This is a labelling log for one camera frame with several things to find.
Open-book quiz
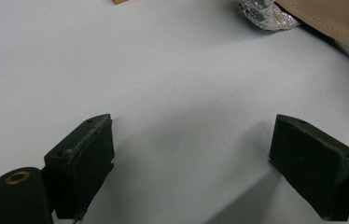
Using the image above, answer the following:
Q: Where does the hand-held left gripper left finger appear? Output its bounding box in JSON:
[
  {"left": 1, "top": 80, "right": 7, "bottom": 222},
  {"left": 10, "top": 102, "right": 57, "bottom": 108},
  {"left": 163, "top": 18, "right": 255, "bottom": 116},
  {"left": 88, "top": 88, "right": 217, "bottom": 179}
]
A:
[{"left": 44, "top": 113, "right": 116, "bottom": 222}]

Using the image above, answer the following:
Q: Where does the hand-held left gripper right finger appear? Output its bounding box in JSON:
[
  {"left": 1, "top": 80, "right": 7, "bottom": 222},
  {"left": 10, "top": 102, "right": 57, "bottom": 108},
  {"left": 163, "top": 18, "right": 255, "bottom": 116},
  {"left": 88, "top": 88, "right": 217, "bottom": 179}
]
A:
[{"left": 269, "top": 114, "right": 349, "bottom": 221}]

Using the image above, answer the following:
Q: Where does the tan shoe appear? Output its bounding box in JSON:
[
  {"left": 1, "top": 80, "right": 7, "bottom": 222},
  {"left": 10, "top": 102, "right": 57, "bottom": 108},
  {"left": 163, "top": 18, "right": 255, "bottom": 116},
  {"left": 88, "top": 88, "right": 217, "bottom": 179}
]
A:
[{"left": 274, "top": 0, "right": 349, "bottom": 61}]

